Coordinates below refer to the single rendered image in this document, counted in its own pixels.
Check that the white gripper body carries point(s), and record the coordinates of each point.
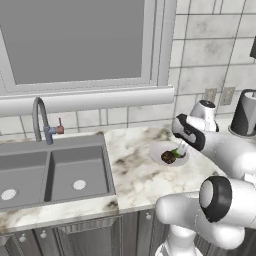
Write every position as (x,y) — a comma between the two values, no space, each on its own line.
(183,148)

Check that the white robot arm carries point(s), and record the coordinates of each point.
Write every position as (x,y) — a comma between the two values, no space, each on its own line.
(230,150)

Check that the dark brown avocado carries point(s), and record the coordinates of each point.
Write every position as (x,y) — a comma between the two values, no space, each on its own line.
(168,157)

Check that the white round plate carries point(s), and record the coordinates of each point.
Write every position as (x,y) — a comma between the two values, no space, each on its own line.
(158,154)

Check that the dark grey cupboard door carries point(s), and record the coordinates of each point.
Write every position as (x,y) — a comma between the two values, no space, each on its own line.
(146,233)
(13,245)
(90,237)

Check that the white round cupboard knob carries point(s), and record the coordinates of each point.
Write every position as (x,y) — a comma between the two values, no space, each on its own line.
(148,216)
(22,238)
(43,234)

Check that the grey double sink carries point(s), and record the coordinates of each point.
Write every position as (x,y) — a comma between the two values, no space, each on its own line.
(77,166)

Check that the white window sill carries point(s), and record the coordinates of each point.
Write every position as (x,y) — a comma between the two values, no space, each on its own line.
(86,100)

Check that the grey tap with red lever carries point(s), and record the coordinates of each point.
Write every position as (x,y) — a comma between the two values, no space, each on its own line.
(48,130)

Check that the grey framed window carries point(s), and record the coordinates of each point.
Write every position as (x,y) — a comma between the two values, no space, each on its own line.
(76,40)

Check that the grey wall outlet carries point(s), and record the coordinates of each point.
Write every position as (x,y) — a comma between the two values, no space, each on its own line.
(227,96)
(210,95)

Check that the dark wall-mounted object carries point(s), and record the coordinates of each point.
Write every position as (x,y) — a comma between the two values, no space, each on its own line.
(253,48)

